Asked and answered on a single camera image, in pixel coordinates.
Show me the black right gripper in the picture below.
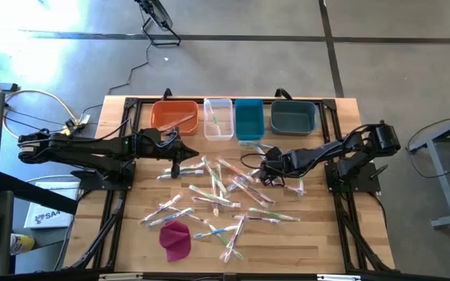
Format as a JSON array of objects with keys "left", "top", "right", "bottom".
[{"left": 258, "top": 146, "right": 291, "bottom": 187}]

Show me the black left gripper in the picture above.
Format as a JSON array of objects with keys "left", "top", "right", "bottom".
[{"left": 137, "top": 127, "right": 200, "bottom": 180}]

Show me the purple toothbrush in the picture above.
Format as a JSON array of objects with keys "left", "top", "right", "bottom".
[
  {"left": 139, "top": 193, "right": 184, "bottom": 226},
  {"left": 219, "top": 213, "right": 248, "bottom": 264},
  {"left": 235, "top": 176, "right": 277, "bottom": 205},
  {"left": 254, "top": 177, "right": 306, "bottom": 196},
  {"left": 231, "top": 214, "right": 281, "bottom": 225},
  {"left": 191, "top": 196, "right": 234, "bottom": 208},
  {"left": 158, "top": 202, "right": 211, "bottom": 225}
]

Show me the orange plastic bin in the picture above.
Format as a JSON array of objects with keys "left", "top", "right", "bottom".
[{"left": 150, "top": 100, "right": 200, "bottom": 137}]

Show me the clear plastic bin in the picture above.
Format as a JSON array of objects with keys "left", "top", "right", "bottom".
[{"left": 203, "top": 98, "right": 234, "bottom": 142}]

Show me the teal plastic bin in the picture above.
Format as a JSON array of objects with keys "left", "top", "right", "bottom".
[{"left": 234, "top": 98, "right": 266, "bottom": 141}]

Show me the dark slate plastic bin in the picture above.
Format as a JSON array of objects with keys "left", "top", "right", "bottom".
[{"left": 270, "top": 100, "right": 320, "bottom": 137}]

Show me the magenta folded cloth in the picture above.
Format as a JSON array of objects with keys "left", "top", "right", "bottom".
[{"left": 159, "top": 220, "right": 192, "bottom": 263}]

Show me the yellow plug cluster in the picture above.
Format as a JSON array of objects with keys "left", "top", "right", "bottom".
[{"left": 58, "top": 114, "right": 92, "bottom": 138}]

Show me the black floor fan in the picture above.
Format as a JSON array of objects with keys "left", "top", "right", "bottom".
[{"left": 134, "top": 0, "right": 182, "bottom": 48}]

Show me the white printed box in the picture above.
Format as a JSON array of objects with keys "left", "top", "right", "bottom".
[{"left": 23, "top": 180, "right": 81, "bottom": 230}]

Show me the black side desk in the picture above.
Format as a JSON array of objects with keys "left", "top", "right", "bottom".
[{"left": 0, "top": 171, "right": 80, "bottom": 277}]

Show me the yellow can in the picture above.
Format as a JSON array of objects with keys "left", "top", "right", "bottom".
[{"left": 9, "top": 233, "right": 36, "bottom": 256}]

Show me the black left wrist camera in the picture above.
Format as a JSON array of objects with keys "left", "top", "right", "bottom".
[{"left": 156, "top": 136, "right": 175, "bottom": 155}]

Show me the black fan power cable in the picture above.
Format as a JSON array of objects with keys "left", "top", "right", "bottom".
[{"left": 107, "top": 41, "right": 152, "bottom": 97}]

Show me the silver metal bracket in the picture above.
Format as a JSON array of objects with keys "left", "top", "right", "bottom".
[
  {"left": 98, "top": 272, "right": 145, "bottom": 281},
  {"left": 316, "top": 273, "right": 363, "bottom": 281}
]

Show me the yellow floor cable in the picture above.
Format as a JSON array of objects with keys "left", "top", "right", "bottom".
[{"left": 0, "top": 64, "right": 84, "bottom": 141}]

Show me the black floor cable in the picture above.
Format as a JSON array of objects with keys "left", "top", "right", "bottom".
[{"left": 405, "top": 116, "right": 450, "bottom": 180}]

